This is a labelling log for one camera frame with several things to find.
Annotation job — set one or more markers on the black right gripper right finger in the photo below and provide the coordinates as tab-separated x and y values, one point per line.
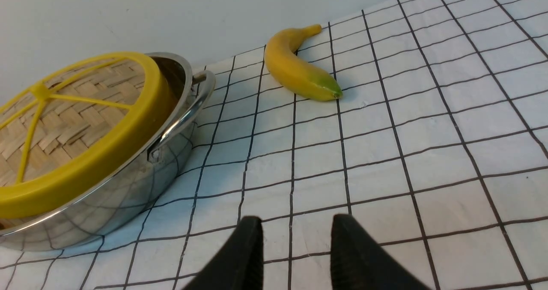
358	262

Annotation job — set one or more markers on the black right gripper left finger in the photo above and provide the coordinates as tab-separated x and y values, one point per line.
239	264

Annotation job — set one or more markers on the woven bamboo steamer lid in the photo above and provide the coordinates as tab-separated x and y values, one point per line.
74	128

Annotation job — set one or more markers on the stainless steel pot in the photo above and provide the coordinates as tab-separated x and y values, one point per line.
137	184

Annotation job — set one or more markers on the white black grid tablecloth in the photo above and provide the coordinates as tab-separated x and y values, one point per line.
438	148

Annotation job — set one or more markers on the yellow banana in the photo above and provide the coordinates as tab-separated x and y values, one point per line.
295	74

